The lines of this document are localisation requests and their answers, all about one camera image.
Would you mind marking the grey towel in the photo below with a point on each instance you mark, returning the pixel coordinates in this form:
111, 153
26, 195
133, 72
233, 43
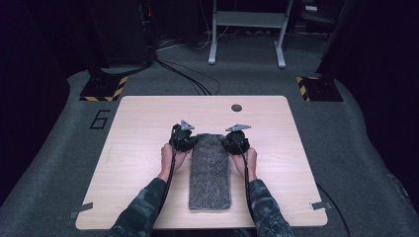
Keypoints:
210, 174

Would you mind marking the person's left hand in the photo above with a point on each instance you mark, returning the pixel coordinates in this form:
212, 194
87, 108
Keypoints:
166, 161

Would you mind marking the grey tape strip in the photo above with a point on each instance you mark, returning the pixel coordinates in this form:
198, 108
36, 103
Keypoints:
82, 209
321, 205

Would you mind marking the black yellow-striped stand base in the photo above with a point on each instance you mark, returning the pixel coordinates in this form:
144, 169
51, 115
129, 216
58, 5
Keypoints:
321, 89
102, 89

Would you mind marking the person's right hand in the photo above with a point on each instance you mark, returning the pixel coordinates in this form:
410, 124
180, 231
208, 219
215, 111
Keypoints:
251, 164

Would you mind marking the white metal table frame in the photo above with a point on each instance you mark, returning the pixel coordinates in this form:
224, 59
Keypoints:
248, 19

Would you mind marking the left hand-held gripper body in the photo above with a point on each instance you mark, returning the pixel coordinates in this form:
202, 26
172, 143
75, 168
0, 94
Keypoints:
179, 138

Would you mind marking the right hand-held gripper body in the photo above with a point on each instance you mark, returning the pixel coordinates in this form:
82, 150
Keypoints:
238, 141

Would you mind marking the black cabinet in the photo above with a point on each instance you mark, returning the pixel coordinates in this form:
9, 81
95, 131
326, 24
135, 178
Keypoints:
122, 33

